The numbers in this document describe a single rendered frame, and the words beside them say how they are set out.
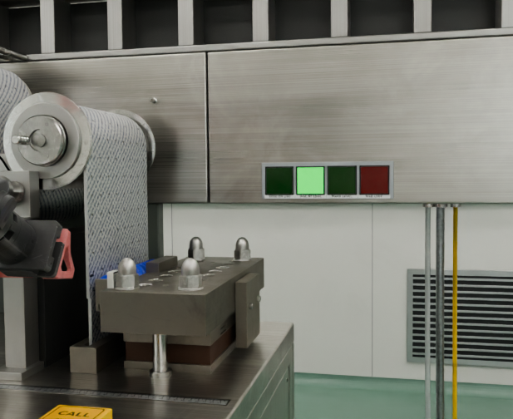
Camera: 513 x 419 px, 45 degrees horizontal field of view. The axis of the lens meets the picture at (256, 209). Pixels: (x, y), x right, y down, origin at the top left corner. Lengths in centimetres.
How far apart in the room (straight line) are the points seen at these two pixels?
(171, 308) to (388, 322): 278
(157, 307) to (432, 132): 60
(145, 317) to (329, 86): 57
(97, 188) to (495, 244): 282
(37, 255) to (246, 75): 61
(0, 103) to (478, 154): 87
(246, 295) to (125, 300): 22
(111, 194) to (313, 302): 266
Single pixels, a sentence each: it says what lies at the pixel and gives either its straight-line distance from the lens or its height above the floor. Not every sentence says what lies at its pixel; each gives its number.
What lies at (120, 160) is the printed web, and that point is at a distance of 108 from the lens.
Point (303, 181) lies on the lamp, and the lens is 119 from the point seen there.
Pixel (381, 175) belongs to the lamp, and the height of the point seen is 119.
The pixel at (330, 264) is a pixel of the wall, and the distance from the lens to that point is 357.
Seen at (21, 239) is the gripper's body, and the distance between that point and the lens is 79.
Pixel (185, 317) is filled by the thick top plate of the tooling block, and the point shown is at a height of 100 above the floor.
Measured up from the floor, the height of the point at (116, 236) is 110.
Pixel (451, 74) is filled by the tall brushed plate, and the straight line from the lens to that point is 121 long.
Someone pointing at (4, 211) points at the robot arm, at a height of 116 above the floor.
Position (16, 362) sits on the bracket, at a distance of 102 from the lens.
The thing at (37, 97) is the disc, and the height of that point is 132.
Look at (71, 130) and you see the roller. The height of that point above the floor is 126.
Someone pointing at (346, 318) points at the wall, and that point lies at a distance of 362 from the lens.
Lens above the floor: 119
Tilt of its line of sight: 3 degrees down
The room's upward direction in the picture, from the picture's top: straight up
